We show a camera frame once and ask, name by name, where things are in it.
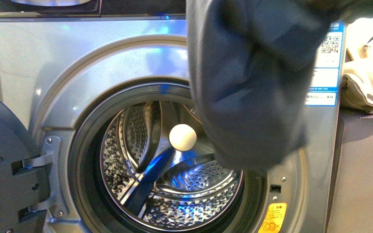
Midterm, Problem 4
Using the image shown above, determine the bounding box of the dark navy cloth garment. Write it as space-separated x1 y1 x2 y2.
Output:
186 0 373 174

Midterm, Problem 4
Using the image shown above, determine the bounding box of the grey front-load washing machine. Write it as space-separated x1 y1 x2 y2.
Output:
0 0 339 233

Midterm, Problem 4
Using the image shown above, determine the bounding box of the round washing machine door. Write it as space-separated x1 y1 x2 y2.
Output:
0 101 51 233

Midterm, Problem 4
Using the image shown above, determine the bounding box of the white drum centre knob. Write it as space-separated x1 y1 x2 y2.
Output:
169 124 197 151

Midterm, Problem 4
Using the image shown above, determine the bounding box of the yellow warning sticker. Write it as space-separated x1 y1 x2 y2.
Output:
258 202 288 233

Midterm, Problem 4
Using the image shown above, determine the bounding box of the blue energy label sticker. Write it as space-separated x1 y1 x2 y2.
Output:
305 21 345 106

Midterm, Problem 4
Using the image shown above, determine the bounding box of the beige cloth pile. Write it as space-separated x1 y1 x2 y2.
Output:
340 18 373 114

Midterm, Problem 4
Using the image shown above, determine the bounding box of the dark grey fabric basket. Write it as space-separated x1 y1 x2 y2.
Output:
326 108 373 233

